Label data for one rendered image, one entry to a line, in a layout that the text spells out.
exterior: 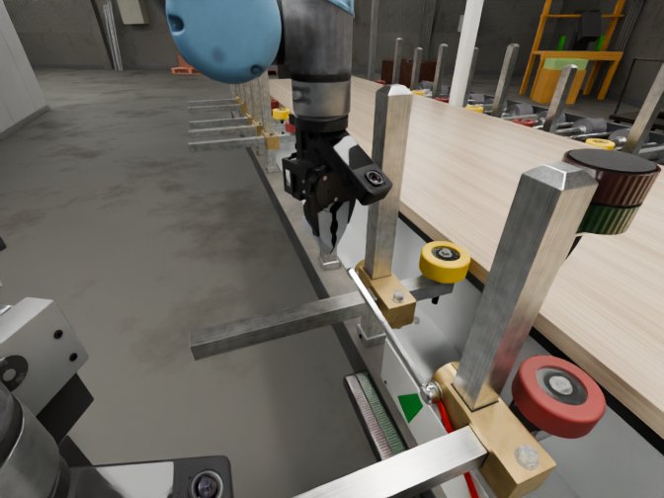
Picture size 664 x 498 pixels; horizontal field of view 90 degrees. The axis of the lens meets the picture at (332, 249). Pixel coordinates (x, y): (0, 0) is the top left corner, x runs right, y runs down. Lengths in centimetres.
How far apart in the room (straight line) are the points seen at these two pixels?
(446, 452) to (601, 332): 26
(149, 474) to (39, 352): 20
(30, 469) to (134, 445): 130
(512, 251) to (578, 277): 34
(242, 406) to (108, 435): 47
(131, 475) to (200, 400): 125
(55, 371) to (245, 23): 38
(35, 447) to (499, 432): 38
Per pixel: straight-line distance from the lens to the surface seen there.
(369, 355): 67
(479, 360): 38
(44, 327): 44
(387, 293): 55
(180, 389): 159
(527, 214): 29
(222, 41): 27
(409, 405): 56
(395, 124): 47
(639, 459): 63
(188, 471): 29
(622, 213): 32
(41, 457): 23
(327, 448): 135
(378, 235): 52
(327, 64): 43
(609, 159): 33
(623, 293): 64
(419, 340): 82
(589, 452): 68
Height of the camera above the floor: 122
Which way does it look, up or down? 34 degrees down
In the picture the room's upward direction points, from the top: straight up
